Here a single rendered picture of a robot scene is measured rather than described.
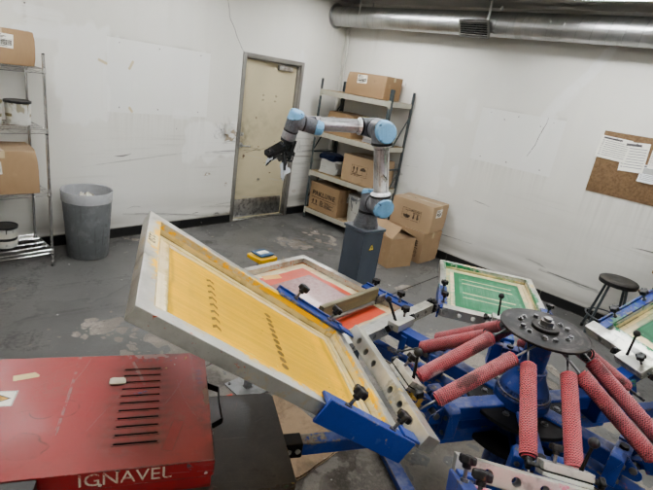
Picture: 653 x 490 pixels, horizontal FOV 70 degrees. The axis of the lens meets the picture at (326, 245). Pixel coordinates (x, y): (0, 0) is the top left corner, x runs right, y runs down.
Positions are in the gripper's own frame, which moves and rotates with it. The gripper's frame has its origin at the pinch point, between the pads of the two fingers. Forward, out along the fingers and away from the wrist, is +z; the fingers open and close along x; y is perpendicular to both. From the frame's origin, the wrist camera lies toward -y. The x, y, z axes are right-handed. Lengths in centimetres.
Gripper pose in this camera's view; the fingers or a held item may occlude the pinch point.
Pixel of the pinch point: (272, 173)
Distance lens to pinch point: 250.6
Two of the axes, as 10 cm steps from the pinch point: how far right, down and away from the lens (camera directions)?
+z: -3.5, 7.9, 5.0
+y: 6.8, -1.5, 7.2
